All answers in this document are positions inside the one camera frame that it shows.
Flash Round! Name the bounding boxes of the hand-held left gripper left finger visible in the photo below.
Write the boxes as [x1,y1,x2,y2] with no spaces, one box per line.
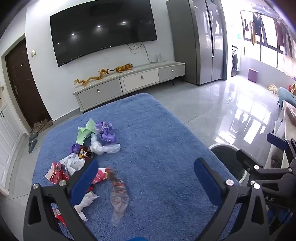
[23,159,100,241]

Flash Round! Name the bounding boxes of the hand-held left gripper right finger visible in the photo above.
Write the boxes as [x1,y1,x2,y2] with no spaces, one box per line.
[194,158,270,241]

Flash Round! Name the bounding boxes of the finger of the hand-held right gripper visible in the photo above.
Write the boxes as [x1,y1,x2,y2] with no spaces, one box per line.
[236,149,289,183]
[267,133,296,163]

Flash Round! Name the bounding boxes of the pink snack packet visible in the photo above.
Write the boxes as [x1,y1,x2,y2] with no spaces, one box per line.
[87,167,109,193]

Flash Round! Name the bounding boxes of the white paper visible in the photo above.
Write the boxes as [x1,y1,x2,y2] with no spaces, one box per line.
[60,153,85,176]

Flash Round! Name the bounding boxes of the white twisted tissue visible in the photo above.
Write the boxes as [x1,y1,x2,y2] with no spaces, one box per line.
[74,191,100,222]

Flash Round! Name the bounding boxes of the white round waste bin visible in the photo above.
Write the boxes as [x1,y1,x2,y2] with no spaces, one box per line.
[208,143,249,184]

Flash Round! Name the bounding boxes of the brown snack wrapper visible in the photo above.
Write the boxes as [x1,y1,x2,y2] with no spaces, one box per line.
[79,146,94,160]

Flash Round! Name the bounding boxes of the red and white packet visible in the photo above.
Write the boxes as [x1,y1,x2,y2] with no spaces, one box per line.
[45,162,70,185]

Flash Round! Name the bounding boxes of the clear plastic wrapper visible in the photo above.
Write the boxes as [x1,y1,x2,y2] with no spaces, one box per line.
[105,167,131,226]

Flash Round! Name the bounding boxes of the clear plastic bag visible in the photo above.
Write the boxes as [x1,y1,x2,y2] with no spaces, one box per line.
[90,134,121,155]

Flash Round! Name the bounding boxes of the small red wrapper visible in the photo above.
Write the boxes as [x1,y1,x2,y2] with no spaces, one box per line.
[53,207,67,226]

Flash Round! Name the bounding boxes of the green paper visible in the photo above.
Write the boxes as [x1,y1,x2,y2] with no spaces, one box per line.
[76,118,96,145]

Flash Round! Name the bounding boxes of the purple plastic bag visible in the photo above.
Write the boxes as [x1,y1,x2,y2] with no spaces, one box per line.
[94,122,116,145]

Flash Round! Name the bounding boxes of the person's right hand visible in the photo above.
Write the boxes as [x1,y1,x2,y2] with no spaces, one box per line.
[266,206,296,232]

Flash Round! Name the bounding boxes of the white side table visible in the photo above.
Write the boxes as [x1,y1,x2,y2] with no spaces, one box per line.
[264,100,296,169]

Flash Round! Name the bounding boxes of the blue fluffy table cover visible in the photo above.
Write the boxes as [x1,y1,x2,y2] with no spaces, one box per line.
[32,93,245,241]

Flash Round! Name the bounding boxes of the purple stool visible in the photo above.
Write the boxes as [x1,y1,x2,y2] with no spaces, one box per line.
[247,68,258,83]

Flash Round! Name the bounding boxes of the beige shoes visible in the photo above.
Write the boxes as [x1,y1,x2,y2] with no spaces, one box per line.
[32,119,53,133]

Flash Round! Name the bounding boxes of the white cupboard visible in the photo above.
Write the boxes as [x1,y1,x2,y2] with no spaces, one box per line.
[0,88,25,193]

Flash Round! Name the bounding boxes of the white washing machine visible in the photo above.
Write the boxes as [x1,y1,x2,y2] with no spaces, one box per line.
[231,45,242,77]

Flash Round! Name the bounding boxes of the golden dragon ornament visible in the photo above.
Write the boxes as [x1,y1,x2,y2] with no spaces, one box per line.
[74,68,117,86]

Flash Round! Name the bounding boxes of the dark brown door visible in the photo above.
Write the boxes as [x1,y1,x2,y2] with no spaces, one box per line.
[5,38,52,129]

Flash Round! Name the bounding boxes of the white television cabinet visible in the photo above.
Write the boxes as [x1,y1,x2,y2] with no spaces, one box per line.
[72,61,186,113]

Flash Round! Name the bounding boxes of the row of hanging clothes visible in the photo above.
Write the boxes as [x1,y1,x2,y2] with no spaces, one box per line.
[242,7,296,58]

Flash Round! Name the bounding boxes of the golden tiger ornament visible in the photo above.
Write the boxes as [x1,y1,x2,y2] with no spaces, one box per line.
[116,64,134,72]

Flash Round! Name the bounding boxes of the grey refrigerator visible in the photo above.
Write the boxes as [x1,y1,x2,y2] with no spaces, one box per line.
[166,0,228,86]

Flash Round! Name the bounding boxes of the black television cable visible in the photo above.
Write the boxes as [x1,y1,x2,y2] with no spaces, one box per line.
[127,42,160,63]

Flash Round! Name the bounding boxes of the black wall television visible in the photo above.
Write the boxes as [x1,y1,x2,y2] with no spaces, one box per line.
[50,0,158,67]

